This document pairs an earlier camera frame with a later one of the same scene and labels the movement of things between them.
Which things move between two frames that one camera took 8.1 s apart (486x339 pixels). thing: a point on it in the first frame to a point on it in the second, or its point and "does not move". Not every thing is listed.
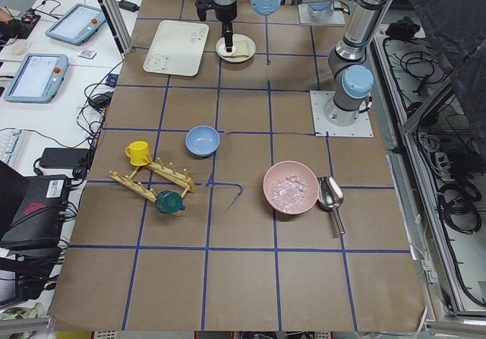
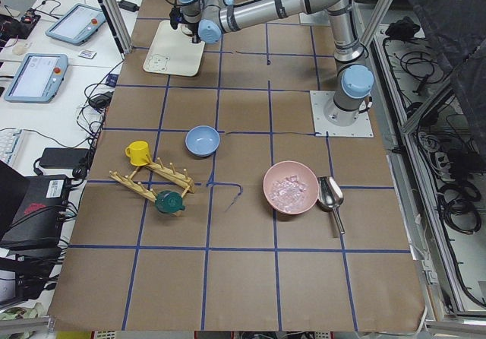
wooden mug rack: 168,174 does not move
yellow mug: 137,151 does not move
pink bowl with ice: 290,187 does not move
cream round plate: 220,49 to 186,30
